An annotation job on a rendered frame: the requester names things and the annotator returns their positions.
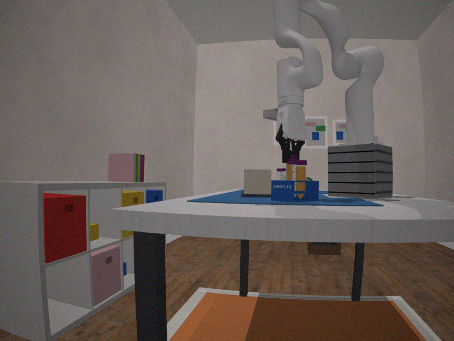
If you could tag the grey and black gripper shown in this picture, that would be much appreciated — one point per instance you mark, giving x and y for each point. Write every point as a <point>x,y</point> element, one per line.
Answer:
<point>291,126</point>

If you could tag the blue flat mat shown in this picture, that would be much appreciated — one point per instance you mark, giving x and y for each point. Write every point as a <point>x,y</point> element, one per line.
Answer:
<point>236,198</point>

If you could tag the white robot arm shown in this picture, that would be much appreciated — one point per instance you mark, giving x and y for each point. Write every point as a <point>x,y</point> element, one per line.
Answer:
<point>294,77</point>

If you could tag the blue tube rack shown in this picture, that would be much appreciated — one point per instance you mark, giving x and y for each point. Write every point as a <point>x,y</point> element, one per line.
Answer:
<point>285,191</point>

